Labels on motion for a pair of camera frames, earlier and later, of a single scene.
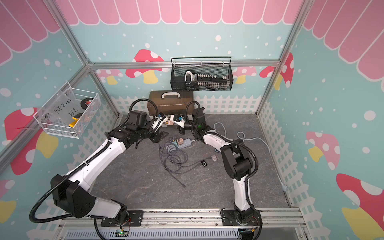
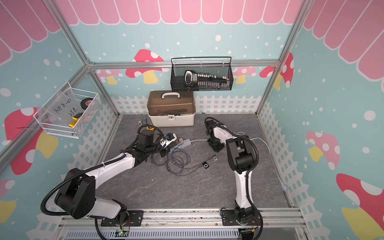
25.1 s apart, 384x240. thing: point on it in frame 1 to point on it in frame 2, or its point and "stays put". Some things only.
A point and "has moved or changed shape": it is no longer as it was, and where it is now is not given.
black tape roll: x=86 y=102 stays put
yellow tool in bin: x=72 y=125 stays put
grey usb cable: x=183 y=166 has moved or changed shape
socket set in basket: x=209 y=81 stays put
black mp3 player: x=204 y=163 stays put
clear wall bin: x=70 y=113 stays put
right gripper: x=181 y=129 to x=216 y=149
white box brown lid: x=171 y=102 stays put
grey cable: x=173 y=159 has moved or changed shape
